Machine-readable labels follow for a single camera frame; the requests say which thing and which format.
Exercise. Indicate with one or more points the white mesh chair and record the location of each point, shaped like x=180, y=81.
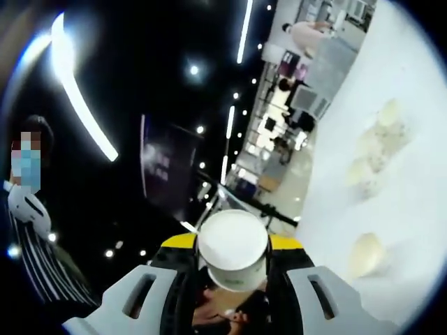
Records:
x=309, y=101

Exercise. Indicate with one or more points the large grey chair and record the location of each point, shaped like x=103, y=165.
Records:
x=331, y=66

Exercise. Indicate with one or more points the white paper cup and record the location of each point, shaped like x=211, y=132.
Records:
x=232, y=240

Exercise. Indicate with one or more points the white worn device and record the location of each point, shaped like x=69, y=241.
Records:
x=28, y=206

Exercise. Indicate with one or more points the dark hanging banner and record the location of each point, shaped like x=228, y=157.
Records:
x=167, y=157

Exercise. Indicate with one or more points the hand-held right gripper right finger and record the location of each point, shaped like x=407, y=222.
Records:
x=314, y=307

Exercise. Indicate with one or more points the short straight ceiling light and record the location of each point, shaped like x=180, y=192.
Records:
x=230, y=122
x=244, y=31

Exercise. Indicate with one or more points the long curved ceiling light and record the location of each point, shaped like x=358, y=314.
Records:
x=80, y=101

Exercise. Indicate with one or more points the person's dark clothing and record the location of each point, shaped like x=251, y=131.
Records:
x=42, y=265

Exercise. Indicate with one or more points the person's right hand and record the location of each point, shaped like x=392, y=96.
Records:
x=227, y=301

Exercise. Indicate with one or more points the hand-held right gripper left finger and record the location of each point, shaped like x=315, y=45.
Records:
x=139, y=303

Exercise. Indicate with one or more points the pile of paper cups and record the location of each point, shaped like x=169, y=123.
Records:
x=380, y=139

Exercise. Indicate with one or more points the person's head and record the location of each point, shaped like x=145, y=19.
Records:
x=47, y=136

